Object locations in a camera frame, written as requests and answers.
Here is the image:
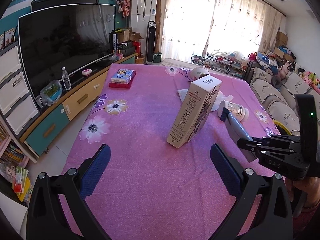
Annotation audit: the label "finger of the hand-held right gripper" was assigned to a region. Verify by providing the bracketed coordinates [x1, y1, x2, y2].
[219, 107, 300, 156]

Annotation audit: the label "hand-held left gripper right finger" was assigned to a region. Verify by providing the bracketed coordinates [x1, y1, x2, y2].
[210, 144, 293, 240]

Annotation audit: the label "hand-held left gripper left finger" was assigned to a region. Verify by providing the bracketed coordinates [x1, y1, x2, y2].
[26, 144, 112, 240]

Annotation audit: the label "white pill bottle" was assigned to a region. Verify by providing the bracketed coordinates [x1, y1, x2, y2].
[218, 100, 250, 122]

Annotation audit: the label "dark bin with yellow rim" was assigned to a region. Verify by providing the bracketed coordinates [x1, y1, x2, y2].
[273, 120, 291, 136]

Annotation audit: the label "tall beige carton purple print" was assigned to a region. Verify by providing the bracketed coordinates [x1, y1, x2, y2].
[167, 75, 222, 149]

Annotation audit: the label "white tissue paper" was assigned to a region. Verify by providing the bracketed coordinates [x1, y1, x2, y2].
[177, 89, 234, 112]

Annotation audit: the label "white dotted paper cup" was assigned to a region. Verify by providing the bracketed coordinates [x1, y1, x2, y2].
[189, 67, 210, 82]

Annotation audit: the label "person's right forearm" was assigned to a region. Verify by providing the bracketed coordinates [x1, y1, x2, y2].
[291, 205, 320, 233]

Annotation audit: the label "person's right hand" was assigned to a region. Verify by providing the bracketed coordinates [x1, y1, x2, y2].
[285, 176, 320, 208]

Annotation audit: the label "beige sofa with covers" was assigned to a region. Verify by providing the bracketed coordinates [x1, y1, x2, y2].
[246, 60, 320, 137]

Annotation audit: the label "pink floral tablecloth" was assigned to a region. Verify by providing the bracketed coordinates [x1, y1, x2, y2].
[61, 64, 288, 240]

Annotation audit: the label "teal and yellow cabinet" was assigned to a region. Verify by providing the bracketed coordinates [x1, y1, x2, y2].
[19, 52, 137, 158]

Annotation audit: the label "glass coffee table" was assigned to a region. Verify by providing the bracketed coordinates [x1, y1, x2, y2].
[191, 52, 248, 79]

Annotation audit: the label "pile of colourful packets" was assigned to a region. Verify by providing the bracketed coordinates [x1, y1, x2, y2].
[0, 161, 33, 202]

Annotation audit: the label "pile of plush toys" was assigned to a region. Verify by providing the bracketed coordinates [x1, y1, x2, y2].
[249, 45, 320, 93]

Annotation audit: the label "row of books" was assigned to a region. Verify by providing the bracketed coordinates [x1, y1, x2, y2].
[0, 125, 28, 165]

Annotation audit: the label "red tray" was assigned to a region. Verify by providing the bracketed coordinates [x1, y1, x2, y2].
[109, 70, 137, 89]

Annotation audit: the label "clear plastic bag with greens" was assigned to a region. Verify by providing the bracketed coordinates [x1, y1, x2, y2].
[40, 80, 63, 106]

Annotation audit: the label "clear water bottle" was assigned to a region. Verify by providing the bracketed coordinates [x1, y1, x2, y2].
[61, 67, 72, 91]

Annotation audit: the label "blue card box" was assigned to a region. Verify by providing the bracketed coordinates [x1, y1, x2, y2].
[111, 69, 134, 84]

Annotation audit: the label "stack of cardboard boxes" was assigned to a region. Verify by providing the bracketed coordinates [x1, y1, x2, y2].
[274, 29, 295, 62]

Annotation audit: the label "white plastic drawer unit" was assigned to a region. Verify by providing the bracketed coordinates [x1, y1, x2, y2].
[0, 41, 40, 138]

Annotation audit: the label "sheer embroidered curtain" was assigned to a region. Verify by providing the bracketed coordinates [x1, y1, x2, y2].
[160, 0, 285, 65]

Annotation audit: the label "black and white tower fan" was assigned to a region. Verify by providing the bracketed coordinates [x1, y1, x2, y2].
[146, 21, 157, 65]

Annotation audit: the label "tall black box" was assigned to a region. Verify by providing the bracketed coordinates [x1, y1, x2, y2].
[109, 31, 118, 54]

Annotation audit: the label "brown wooden board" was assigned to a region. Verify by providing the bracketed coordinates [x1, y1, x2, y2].
[155, 5, 163, 53]

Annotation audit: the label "large flat screen television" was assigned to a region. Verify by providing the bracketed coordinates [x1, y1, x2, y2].
[18, 4, 116, 98]

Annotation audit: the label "open cardboard boxes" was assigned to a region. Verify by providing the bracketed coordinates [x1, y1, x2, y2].
[115, 27, 144, 43]

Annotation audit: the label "white standing air conditioner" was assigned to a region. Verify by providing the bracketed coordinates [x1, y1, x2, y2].
[129, 0, 159, 64]

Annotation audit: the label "hanging flower ornament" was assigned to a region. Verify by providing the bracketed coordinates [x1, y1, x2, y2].
[115, 0, 132, 18]

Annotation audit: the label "black television behind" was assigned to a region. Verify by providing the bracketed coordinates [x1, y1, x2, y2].
[31, 0, 100, 12]

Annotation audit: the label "photo frame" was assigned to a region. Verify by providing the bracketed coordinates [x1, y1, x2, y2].
[0, 28, 15, 50]

